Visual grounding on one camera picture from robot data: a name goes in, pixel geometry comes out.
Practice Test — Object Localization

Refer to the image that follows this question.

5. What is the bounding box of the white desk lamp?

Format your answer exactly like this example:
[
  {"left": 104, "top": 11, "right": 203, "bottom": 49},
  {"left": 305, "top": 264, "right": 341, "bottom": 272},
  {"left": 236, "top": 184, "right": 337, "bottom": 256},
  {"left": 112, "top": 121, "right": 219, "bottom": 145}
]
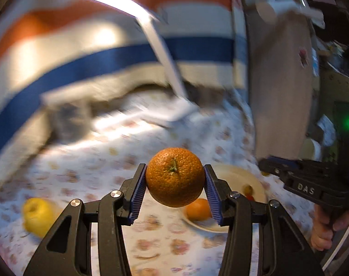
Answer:
[{"left": 41, "top": 0, "right": 199, "bottom": 129}]

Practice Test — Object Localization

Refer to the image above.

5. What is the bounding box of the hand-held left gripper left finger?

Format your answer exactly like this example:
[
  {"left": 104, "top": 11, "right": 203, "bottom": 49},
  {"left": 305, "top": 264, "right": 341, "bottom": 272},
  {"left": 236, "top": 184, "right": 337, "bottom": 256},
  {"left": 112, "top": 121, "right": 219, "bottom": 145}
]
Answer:
[{"left": 23, "top": 163, "right": 148, "bottom": 276}]

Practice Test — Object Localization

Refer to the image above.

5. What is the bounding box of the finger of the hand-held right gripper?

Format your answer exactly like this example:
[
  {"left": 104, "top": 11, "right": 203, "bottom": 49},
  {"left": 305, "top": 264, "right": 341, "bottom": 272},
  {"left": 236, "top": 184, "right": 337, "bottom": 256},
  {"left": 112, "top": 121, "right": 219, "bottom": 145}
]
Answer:
[{"left": 258, "top": 156, "right": 300, "bottom": 180}]

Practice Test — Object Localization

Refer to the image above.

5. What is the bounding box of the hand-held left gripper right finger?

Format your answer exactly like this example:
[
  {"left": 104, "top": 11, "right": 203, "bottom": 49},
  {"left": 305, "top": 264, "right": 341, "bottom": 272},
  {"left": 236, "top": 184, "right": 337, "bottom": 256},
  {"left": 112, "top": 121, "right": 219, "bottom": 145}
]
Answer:
[{"left": 202, "top": 164, "right": 324, "bottom": 276}]

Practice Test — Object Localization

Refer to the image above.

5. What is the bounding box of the grey cup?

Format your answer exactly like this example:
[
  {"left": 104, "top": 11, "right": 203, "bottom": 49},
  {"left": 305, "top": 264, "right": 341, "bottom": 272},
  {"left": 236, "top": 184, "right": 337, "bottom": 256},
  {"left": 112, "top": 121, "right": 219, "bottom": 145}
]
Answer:
[{"left": 49, "top": 101, "right": 92, "bottom": 142}]

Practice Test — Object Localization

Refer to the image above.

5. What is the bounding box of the small orange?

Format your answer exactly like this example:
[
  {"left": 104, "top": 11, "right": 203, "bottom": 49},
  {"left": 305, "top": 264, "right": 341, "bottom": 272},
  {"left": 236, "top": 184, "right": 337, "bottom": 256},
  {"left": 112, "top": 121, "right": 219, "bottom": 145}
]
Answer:
[{"left": 186, "top": 198, "right": 213, "bottom": 222}]

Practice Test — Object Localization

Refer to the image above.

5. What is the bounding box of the white mug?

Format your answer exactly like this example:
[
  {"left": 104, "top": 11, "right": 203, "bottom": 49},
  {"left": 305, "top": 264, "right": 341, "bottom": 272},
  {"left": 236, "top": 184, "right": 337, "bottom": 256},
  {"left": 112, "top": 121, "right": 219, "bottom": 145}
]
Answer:
[{"left": 301, "top": 138, "right": 322, "bottom": 161}]

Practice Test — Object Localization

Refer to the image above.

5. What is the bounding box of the person's right hand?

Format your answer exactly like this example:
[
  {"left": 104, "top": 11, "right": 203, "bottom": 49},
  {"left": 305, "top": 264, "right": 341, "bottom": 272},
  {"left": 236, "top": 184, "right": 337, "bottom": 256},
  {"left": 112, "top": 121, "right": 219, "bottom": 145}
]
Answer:
[{"left": 310, "top": 204, "right": 349, "bottom": 251}]

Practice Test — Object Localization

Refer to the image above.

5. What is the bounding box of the cream ribbed bowl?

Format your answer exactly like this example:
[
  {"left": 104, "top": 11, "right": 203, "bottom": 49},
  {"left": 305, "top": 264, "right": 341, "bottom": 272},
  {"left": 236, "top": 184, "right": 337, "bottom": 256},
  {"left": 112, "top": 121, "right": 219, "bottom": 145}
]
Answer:
[{"left": 180, "top": 164, "right": 268, "bottom": 233}]

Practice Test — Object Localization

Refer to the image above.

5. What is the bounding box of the large orange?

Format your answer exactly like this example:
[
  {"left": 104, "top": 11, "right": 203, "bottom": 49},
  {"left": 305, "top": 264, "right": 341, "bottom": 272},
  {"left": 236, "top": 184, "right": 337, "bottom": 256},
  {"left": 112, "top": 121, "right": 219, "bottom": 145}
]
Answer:
[{"left": 146, "top": 147, "right": 206, "bottom": 207}]

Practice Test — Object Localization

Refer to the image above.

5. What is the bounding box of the striped blanket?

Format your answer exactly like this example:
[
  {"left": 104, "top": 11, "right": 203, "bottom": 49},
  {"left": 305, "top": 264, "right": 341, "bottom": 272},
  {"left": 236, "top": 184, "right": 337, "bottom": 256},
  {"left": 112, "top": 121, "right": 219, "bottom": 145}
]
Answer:
[{"left": 0, "top": 0, "right": 249, "bottom": 192}]

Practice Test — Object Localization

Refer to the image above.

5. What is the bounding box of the wooden board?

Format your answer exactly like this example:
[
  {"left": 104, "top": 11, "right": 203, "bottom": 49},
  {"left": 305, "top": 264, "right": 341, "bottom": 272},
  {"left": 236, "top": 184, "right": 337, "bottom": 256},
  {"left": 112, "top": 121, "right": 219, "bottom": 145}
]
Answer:
[{"left": 239, "top": 0, "right": 317, "bottom": 163}]

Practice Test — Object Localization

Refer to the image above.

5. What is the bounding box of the yellow apple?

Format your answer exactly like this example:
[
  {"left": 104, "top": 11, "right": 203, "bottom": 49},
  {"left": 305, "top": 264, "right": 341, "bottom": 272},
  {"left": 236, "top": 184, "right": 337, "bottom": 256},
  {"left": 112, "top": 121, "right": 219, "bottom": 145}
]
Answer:
[{"left": 22, "top": 197, "right": 60, "bottom": 238}]

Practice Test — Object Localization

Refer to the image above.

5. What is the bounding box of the bear print tablecloth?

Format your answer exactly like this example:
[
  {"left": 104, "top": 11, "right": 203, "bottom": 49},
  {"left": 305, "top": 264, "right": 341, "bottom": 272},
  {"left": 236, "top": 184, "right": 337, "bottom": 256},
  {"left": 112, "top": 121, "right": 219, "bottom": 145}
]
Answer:
[{"left": 0, "top": 89, "right": 317, "bottom": 276}]

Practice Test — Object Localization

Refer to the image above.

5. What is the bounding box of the white cable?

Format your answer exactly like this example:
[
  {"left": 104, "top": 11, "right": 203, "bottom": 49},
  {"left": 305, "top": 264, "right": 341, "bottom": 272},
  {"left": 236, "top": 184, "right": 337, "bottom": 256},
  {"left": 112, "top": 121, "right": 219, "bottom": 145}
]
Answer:
[{"left": 320, "top": 201, "right": 349, "bottom": 268}]

